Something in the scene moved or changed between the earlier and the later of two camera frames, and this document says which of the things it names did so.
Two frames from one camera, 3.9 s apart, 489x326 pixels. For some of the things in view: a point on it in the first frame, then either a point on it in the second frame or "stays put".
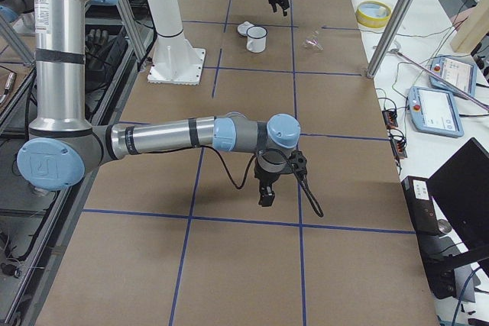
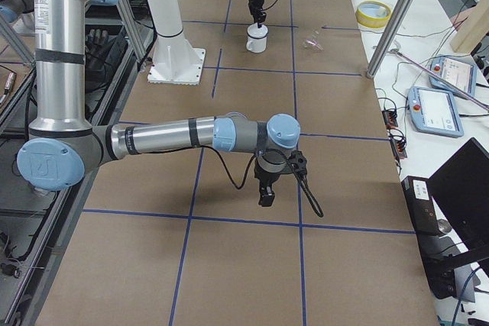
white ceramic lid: (243, 27) to (256, 32)
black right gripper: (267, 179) stays put
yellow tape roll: (373, 14) stays put
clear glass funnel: (312, 42) stays put
